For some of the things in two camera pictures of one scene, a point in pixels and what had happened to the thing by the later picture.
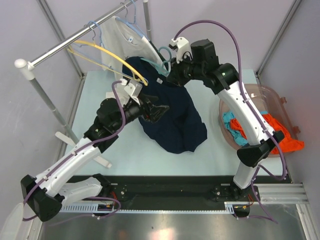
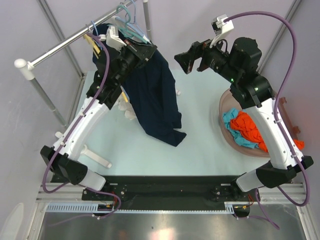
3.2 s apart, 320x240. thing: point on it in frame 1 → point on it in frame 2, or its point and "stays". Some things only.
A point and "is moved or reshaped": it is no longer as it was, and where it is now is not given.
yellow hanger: (137, 77) → (96, 50)
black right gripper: (175, 76) → (197, 50)
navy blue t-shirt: (180, 128) is moved or reshaped
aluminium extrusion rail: (282, 193) stays
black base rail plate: (182, 192) stays
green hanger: (158, 67) → (127, 31)
